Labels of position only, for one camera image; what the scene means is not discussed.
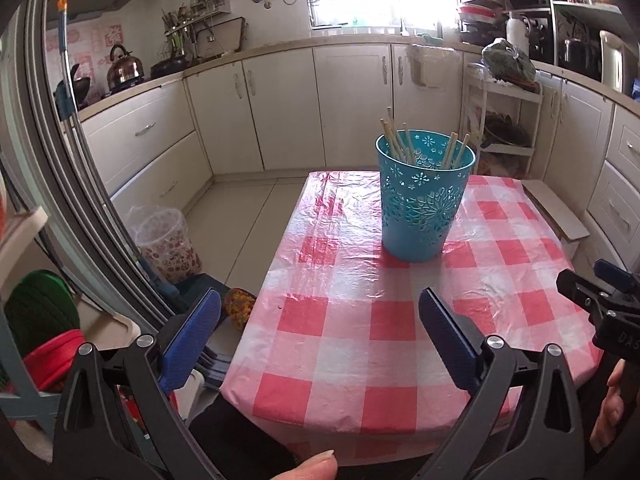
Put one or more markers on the wall rack with utensils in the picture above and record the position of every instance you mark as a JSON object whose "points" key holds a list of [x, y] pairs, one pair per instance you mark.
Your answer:
{"points": [[195, 22]]}

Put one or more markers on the white four-door base cabinet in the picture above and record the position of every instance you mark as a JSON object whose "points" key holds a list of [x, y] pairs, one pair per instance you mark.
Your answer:
{"points": [[350, 100]]}

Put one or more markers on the dark framed tray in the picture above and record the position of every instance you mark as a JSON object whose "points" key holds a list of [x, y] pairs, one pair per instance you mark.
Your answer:
{"points": [[230, 35]]}

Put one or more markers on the filled plastic bag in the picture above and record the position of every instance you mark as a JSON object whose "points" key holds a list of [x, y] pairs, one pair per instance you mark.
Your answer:
{"points": [[507, 60]]}

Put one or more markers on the white hanging bin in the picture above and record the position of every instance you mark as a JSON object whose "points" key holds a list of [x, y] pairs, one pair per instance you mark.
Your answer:
{"points": [[435, 65]]}

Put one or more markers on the white cabinet run with drawers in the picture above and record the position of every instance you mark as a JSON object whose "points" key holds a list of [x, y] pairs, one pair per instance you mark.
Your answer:
{"points": [[580, 135]]}

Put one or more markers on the tall steel faucet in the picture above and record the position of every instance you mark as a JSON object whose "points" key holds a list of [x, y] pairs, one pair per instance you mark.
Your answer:
{"points": [[404, 27]]}

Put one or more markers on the dark metal basin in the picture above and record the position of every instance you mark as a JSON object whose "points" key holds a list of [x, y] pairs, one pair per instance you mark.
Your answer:
{"points": [[505, 132]]}

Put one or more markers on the floral waste bin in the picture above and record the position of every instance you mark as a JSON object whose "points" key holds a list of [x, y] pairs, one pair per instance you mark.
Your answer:
{"points": [[170, 255]]}

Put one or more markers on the yellow patterned slipper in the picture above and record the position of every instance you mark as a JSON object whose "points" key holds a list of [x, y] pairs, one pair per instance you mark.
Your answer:
{"points": [[239, 307]]}

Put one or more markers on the short steel faucet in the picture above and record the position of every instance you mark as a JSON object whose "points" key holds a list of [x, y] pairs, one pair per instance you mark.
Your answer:
{"points": [[440, 30]]}

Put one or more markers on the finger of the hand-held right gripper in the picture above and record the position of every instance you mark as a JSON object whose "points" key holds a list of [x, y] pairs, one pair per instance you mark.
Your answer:
{"points": [[575, 285], [612, 274]]}

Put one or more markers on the white trolley shelf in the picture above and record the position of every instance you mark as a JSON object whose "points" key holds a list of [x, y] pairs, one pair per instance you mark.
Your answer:
{"points": [[505, 91]]}

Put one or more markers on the person's leg in black trousers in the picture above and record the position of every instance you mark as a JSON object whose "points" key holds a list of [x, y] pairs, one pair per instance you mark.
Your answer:
{"points": [[240, 435]]}

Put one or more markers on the stack of pans and dishes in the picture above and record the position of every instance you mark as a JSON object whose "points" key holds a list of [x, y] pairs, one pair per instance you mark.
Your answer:
{"points": [[477, 12]]}

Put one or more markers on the person's left hand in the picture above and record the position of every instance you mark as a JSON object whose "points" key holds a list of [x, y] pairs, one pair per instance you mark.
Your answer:
{"points": [[312, 467]]}

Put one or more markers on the green slipper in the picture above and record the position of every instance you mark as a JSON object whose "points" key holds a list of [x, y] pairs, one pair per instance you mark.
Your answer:
{"points": [[40, 305]]}

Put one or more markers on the white electric water boiler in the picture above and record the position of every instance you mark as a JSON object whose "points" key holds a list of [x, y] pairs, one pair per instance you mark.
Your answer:
{"points": [[615, 62]]}

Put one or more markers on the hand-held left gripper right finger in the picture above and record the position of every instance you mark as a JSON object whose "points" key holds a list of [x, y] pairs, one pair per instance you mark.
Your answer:
{"points": [[447, 337]]}

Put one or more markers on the white box stool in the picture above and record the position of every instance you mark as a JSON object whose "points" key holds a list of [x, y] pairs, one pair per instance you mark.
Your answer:
{"points": [[555, 205]]}

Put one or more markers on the white two-drawer cabinet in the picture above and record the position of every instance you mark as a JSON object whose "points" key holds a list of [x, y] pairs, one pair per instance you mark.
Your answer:
{"points": [[150, 150]]}

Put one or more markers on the red slipper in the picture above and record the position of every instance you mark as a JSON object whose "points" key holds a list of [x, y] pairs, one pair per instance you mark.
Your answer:
{"points": [[50, 360]]}

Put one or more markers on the blue perforated plastic basket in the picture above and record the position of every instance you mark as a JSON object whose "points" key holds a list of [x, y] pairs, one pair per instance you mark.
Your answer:
{"points": [[420, 220]]}

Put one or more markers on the grey refrigerator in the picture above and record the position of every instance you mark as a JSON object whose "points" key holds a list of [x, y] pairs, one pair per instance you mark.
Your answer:
{"points": [[50, 170]]}

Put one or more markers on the white metal shelf rack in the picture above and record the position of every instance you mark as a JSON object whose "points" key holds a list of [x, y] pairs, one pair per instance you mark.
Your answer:
{"points": [[585, 5]]}

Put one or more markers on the bundle of wooden chopsticks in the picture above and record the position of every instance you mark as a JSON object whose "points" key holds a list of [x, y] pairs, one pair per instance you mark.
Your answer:
{"points": [[400, 145]]}

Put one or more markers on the steel kettle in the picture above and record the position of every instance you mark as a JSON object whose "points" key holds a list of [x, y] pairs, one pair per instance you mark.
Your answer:
{"points": [[125, 70]]}

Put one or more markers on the red checked plastic tablecloth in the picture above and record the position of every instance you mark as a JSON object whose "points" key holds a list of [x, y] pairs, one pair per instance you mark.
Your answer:
{"points": [[350, 310]]}

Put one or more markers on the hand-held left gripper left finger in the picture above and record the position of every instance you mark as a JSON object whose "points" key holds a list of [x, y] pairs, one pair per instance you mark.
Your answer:
{"points": [[195, 335]]}

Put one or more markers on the person's right hand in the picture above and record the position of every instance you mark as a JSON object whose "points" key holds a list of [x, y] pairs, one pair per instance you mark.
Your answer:
{"points": [[607, 410]]}

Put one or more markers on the black cooking pot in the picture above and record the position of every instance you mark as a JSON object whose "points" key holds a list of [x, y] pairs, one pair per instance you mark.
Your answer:
{"points": [[577, 57]]}

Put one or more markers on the green dishcloth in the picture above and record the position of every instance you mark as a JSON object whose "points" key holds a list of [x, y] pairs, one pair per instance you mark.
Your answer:
{"points": [[425, 36]]}

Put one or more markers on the black wok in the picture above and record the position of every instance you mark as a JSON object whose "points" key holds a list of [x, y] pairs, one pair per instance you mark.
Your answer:
{"points": [[170, 64]]}

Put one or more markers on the white thermos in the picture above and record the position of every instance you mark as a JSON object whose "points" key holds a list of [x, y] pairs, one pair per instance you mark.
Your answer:
{"points": [[517, 35]]}

